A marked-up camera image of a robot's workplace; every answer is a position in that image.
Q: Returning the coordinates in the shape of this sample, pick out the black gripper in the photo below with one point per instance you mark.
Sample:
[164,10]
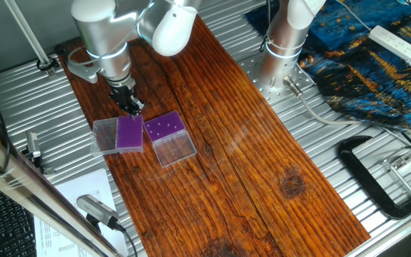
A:
[121,93]

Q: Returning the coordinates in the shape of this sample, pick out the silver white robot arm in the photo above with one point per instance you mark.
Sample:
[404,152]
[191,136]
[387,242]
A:
[98,28]

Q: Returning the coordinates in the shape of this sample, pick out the purple pipette tip rack box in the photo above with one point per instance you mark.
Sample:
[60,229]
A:
[166,132]
[130,137]

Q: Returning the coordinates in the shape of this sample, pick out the white printed paper sheet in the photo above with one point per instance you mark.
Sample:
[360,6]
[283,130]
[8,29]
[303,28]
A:
[84,185]

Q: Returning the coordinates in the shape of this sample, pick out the brown wooden board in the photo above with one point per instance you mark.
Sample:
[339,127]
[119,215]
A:
[244,160]

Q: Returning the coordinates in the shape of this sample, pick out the thin aluminium rod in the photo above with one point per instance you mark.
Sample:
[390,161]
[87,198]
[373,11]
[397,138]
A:
[27,32]

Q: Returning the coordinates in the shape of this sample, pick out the black keyboard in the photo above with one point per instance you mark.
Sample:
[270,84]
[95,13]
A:
[9,228]

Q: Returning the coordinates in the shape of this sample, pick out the blue yellow patterned cloth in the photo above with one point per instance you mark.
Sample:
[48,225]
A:
[351,71]

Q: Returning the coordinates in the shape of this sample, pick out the black C-clamp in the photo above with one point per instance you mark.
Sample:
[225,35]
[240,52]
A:
[362,175]

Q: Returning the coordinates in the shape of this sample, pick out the white power strip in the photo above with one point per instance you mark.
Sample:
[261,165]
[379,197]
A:
[392,43]

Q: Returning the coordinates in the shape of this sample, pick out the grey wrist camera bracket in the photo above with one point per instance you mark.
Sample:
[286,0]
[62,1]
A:
[84,71]

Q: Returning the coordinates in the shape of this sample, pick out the small silver black clamp mount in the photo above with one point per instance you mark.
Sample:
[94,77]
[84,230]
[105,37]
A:
[33,144]

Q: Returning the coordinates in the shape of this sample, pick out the silver depth camera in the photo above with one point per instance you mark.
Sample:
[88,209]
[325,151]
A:
[96,210]

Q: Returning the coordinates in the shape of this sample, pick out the shiny metal frame bar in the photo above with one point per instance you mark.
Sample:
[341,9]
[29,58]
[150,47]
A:
[20,185]

